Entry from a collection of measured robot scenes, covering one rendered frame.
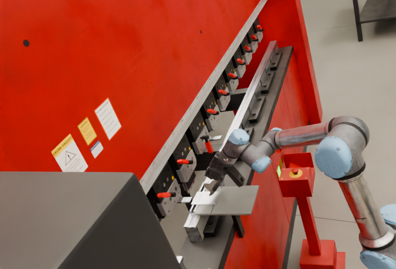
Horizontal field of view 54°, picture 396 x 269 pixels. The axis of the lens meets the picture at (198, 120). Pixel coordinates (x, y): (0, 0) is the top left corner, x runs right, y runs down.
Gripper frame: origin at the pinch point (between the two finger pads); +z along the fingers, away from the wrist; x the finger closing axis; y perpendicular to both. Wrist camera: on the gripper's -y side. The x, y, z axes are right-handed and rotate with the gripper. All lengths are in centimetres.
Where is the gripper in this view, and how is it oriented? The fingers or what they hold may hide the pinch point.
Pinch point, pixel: (213, 189)
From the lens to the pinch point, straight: 179.0
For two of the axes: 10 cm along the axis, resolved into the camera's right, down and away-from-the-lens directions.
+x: -3.2, 5.3, -7.9
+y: -8.9, -4.6, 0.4
